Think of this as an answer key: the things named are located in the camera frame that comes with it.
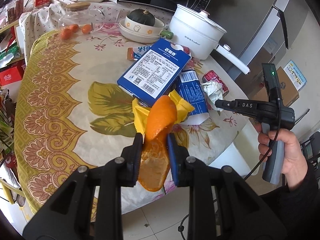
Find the orange peel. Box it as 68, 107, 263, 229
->
138, 94, 178, 192

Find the yellow snack wrapper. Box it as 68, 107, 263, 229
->
132, 90, 195, 135

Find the blue white milk carton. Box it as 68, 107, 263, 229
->
175, 70, 209, 125

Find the red can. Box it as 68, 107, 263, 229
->
202, 70, 229, 96

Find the blue biscuit box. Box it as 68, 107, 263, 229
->
117, 38, 191, 107

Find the blue orange milk carton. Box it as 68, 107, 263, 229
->
127, 46, 151, 61

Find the white plastic trash bin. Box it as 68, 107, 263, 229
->
209, 142, 259, 177

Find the person's right hand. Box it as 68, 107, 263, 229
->
254, 122, 308, 191

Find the upper cardboard box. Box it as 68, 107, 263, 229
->
252, 66, 300, 107

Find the floral tablecloth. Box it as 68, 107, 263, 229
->
13, 22, 251, 222

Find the dark grey refrigerator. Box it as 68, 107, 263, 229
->
207, 0, 309, 97

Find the white electric cooking pot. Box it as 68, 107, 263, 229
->
169, 4, 250, 74

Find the cream plate under bowl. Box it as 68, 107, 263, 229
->
118, 19, 161, 44

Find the small orange tangerine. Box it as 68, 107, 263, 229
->
60, 28, 73, 40
81, 24, 93, 34
68, 24, 79, 33

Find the dark green squash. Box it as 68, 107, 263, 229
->
127, 9, 155, 26

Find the glass jar with wooden lid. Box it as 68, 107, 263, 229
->
58, 2, 106, 33

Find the cream ceramic bowl with handle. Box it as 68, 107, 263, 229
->
124, 17, 174, 40

